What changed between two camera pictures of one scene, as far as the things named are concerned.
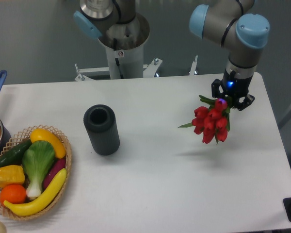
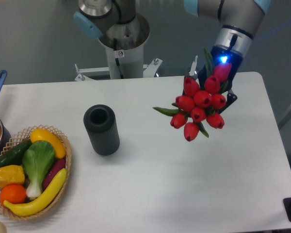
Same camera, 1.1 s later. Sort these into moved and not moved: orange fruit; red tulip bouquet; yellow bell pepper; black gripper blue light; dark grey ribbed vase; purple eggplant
Moved: black gripper blue light; red tulip bouquet
Not moved: orange fruit; purple eggplant; dark grey ribbed vase; yellow bell pepper
